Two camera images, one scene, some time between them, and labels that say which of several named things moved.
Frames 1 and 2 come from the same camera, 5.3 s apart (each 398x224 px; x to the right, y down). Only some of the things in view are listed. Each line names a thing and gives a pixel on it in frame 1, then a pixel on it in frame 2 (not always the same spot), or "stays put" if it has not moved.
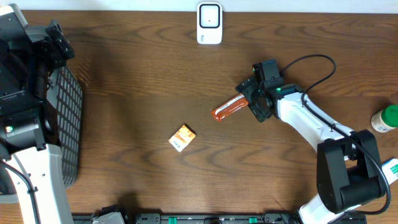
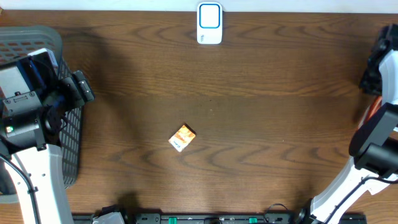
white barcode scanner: x=209 y=23 stays put
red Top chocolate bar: x=229 y=107 → x=376 y=104
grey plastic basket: x=64 y=92 stays put
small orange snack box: x=182 y=138 stays put
